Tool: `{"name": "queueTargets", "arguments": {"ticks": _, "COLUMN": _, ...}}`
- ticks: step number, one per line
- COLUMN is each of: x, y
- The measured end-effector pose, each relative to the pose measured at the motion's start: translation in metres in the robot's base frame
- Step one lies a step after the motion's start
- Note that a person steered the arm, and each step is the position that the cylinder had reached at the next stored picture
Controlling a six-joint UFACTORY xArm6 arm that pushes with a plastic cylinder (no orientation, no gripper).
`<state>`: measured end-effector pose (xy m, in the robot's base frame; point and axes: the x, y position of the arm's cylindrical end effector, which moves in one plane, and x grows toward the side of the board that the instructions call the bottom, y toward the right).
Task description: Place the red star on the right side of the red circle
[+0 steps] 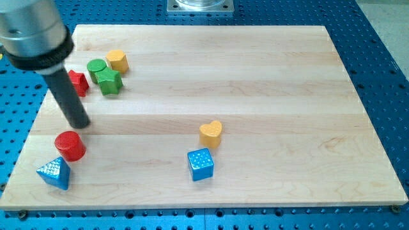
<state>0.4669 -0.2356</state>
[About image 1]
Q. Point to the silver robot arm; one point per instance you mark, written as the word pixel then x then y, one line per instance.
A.
pixel 34 38

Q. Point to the blue cube block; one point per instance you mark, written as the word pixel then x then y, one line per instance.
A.
pixel 201 164

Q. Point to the red cylinder block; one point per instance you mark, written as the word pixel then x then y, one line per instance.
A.
pixel 70 146

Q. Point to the blue triangle block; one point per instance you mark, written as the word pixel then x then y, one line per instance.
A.
pixel 55 173

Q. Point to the board corner screw left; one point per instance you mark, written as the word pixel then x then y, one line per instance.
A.
pixel 22 214

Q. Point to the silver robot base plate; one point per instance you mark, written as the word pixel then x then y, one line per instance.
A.
pixel 200 6

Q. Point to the green cylinder block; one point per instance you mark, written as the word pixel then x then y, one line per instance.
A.
pixel 94 66

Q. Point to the yellow hexagon block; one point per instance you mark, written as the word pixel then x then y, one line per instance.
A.
pixel 117 60

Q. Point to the wooden board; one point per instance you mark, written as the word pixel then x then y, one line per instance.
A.
pixel 295 132

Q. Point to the board corner screw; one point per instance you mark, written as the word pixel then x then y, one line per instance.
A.
pixel 395 209
pixel 22 214

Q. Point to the board corner screw right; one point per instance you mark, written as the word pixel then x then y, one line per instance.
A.
pixel 395 209

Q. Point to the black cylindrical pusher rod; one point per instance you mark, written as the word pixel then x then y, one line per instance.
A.
pixel 67 99

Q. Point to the red star block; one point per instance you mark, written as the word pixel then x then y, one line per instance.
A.
pixel 79 82

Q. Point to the green star block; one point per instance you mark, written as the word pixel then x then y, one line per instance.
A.
pixel 109 81

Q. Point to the yellow heart block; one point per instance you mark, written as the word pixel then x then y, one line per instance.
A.
pixel 210 134

